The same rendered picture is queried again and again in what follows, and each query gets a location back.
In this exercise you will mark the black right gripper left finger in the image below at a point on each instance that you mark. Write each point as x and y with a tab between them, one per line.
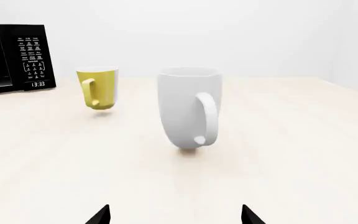
101	217

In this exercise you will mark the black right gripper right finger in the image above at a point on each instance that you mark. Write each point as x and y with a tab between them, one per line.
250	217

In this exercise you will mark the yellow and white mug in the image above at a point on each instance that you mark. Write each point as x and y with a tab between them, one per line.
99	89

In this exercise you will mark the black microwave oven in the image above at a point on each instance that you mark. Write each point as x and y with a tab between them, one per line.
17	58

